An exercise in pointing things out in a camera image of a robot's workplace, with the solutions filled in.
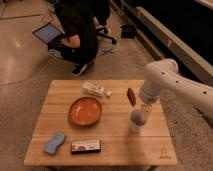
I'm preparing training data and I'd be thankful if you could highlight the long wall bench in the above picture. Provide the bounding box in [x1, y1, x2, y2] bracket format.
[109, 0, 213, 129]

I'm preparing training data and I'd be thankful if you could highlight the crouching person in black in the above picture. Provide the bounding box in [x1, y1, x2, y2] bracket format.
[48, 0, 110, 75]

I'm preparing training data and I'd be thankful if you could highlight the wooden table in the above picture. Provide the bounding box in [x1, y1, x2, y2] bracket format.
[24, 80, 177, 166]

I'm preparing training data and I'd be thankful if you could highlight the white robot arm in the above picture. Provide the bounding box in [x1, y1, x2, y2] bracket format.
[139, 58, 213, 118]

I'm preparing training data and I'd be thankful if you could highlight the small black box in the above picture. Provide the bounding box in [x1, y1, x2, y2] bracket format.
[121, 25, 136, 38]

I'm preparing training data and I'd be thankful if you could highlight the black office chair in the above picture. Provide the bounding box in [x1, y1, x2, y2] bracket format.
[96, 26, 117, 44]

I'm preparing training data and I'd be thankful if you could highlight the orange ceramic bowl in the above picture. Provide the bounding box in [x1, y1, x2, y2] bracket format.
[68, 96, 102, 126]

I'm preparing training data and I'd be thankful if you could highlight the red and white box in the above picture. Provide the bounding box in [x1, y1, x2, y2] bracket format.
[71, 140, 101, 154]

